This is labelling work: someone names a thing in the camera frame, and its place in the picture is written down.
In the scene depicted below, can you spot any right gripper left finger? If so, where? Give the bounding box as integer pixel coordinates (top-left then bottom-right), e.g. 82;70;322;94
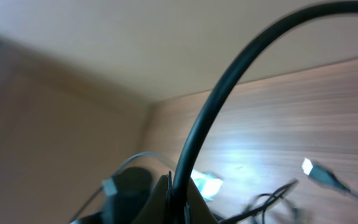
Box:
132;175;170;224

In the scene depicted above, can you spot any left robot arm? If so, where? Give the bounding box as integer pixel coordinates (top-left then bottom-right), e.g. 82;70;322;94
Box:
70;152;223;223

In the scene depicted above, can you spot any thin black usb cable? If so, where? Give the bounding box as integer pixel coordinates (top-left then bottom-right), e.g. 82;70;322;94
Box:
166;0;358;224

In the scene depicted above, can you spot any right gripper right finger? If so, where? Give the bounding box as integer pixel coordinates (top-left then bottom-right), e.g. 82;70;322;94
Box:
183;179;219;224

